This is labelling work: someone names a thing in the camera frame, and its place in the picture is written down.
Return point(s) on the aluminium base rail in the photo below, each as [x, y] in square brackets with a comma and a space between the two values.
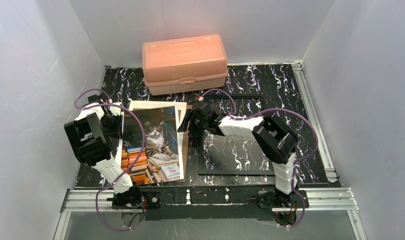
[320, 199]

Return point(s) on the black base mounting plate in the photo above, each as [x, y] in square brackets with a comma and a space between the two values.
[217, 202]

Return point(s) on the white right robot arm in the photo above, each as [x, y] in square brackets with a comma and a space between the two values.
[274, 137]

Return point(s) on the cat photo print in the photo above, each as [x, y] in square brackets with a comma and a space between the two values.
[150, 151]

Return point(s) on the pink plastic storage box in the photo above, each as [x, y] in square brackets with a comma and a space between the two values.
[184, 64]

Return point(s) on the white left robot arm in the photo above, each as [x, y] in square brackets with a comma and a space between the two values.
[95, 137]

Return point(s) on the black picture frame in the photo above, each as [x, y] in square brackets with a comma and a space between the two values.
[232, 155]

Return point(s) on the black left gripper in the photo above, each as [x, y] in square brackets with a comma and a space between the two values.
[114, 120]

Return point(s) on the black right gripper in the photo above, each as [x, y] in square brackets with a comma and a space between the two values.
[187, 120]

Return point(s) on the brown cardboard backing board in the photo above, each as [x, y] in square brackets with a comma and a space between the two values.
[185, 142]

